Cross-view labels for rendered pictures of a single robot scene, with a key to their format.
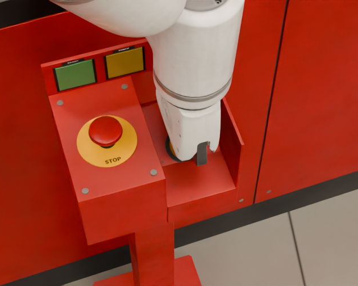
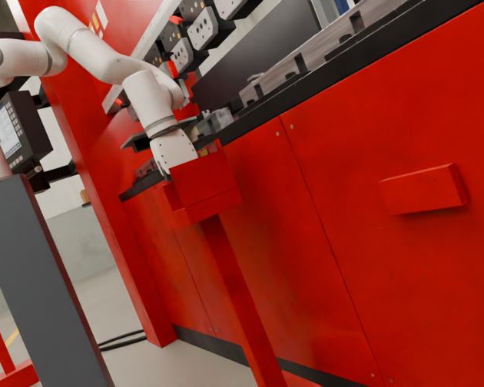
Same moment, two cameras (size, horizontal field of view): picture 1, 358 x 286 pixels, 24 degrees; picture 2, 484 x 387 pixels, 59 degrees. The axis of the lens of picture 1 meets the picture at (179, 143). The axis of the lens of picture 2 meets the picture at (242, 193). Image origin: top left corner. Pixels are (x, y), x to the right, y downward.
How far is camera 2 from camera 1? 1.50 m
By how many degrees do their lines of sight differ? 82
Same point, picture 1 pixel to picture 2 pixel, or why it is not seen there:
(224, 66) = (140, 110)
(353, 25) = (345, 185)
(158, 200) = (167, 203)
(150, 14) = (87, 64)
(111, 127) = not seen: hidden behind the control
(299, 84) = (341, 239)
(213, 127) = (155, 151)
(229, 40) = (133, 94)
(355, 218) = not seen: outside the picture
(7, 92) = not seen: hidden behind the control
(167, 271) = (236, 317)
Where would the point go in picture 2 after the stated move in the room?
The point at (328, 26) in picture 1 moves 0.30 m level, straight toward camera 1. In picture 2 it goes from (328, 181) to (205, 229)
